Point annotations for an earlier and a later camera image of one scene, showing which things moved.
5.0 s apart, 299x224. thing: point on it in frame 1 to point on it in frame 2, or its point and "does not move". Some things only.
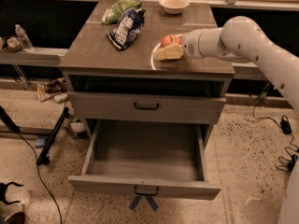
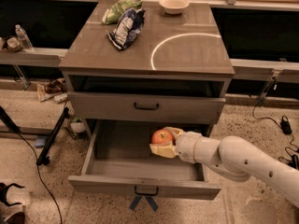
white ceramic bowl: (174, 5) does not move
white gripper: (191, 45) to (185, 147)
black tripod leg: (43, 159) does not move
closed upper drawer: (148, 108) does not move
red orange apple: (170, 39) to (162, 136)
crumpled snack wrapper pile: (55, 89) does not move
